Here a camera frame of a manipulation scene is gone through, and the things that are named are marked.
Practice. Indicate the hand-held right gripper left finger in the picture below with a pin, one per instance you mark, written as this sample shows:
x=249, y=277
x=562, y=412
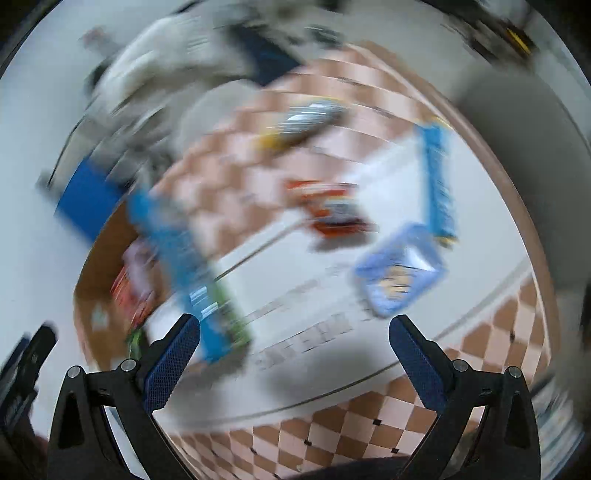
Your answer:
x=170, y=364

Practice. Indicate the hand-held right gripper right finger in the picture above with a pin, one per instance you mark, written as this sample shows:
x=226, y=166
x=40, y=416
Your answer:
x=418, y=364

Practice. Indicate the red and white snack packet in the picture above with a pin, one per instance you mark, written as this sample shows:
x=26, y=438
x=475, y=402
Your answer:
x=131, y=286

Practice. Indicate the blue plastic basket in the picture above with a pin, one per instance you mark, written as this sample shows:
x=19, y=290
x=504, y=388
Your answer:
x=399, y=272

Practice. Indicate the blue and green snack packet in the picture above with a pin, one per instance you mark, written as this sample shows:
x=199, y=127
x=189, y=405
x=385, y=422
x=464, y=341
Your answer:
x=189, y=272

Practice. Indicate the white printed mat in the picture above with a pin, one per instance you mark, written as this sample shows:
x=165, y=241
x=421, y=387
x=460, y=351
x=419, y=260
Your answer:
x=318, y=332

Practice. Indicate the long blue snack packet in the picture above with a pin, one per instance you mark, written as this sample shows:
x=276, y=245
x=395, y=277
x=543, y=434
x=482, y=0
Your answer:
x=438, y=184

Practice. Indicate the blue box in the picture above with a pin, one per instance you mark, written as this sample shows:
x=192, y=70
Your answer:
x=87, y=198

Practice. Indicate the yellow and grey snack packet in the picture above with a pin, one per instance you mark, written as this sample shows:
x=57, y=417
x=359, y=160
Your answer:
x=300, y=122

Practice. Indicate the white cloth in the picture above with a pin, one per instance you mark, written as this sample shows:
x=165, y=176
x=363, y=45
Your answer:
x=161, y=60

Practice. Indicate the dark blue cloth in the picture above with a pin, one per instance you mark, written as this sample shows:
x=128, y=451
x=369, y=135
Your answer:
x=268, y=55

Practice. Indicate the black and yellow device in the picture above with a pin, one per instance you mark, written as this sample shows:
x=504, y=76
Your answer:
x=512, y=34

